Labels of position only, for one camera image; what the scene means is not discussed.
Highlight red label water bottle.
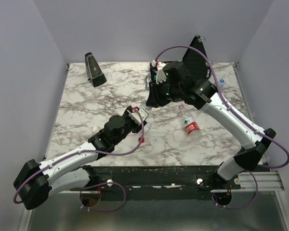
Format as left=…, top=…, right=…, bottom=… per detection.
left=178, top=104, right=201, bottom=139

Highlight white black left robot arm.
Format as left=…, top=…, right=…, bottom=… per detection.
left=13, top=106, right=149, bottom=210

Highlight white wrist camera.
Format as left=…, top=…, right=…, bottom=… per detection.
left=129, top=107, right=149, bottom=125
left=151, top=60, right=167, bottom=84

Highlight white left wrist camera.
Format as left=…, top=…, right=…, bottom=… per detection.
left=129, top=107, right=149, bottom=125

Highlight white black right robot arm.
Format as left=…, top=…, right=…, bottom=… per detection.
left=145, top=61, right=276, bottom=189

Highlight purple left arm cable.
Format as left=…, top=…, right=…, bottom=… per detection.
left=13, top=107, right=145, bottom=205

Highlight black metronome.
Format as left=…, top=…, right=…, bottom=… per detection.
left=85, top=52, right=107, bottom=87

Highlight Pocari Sweat clear bottle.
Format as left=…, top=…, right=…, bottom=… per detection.
left=218, top=78, right=225, bottom=90

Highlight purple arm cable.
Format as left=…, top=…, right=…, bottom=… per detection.
left=13, top=107, right=145, bottom=205
left=154, top=45, right=289, bottom=209

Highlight clear unlabelled plastic bottle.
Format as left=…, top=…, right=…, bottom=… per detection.
left=144, top=104, right=152, bottom=111

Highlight black poker chip case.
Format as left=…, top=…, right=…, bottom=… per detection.
left=145, top=35, right=213, bottom=90

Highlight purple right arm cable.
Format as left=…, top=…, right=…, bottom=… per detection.
left=154, top=45, right=289, bottom=209

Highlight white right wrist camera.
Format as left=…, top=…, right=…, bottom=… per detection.
left=151, top=60, right=167, bottom=84

